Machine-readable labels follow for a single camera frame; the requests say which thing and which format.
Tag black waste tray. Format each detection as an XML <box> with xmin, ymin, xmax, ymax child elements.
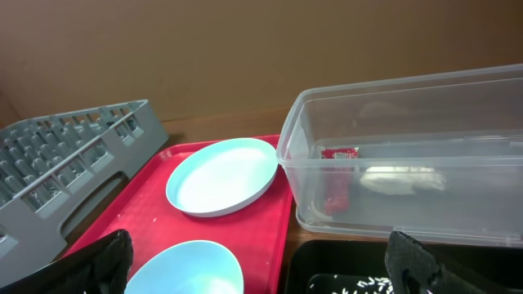
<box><xmin>284</xmin><ymin>240</ymin><xmax>522</xmax><ymax>293</ymax></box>

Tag red plastic tray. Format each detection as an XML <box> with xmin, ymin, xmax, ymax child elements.
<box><xmin>68</xmin><ymin>142</ymin><xmax>293</xmax><ymax>293</ymax></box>

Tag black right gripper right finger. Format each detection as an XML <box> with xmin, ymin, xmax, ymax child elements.
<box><xmin>385</xmin><ymin>231</ymin><xmax>508</xmax><ymax>294</ymax></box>

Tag grey dishwasher rack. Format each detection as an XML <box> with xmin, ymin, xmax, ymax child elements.
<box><xmin>1</xmin><ymin>100</ymin><xmax>168</xmax><ymax>286</ymax></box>

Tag food scraps and rice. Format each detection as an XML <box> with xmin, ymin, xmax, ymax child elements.
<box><xmin>306</xmin><ymin>274</ymin><xmax>394</xmax><ymax>294</ymax></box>

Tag clear plastic bin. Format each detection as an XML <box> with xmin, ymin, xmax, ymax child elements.
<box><xmin>276</xmin><ymin>65</ymin><xmax>522</xmax><ymax>247</ymax></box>

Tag light blue plate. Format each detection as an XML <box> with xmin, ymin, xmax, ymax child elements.
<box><xmin>165</xmin><ymin>138</ymin><xmax>278</xmax><ymax>217</ymax></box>

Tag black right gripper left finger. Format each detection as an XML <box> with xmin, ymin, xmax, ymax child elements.
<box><xmin>1</xmin><ymin>229</ymin><xmax>133</xmax><ymax>294</ymax></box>

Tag white napkin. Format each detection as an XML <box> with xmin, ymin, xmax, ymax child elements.
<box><xmin>360</xmin><ymin>167</ymin><xmax>446</xmax><ymax>195</ymax></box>

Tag blue bowl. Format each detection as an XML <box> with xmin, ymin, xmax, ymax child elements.
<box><xmin>125</xmin><ymin>240</ymin><xmax>244</xmax><ymax>294</ymax></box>

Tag red ketchup sachet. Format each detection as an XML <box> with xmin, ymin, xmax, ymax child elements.
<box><xmin>320</xmin><ymin>147</ymin><xmax>359</xmax><ymax>216</ymax></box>

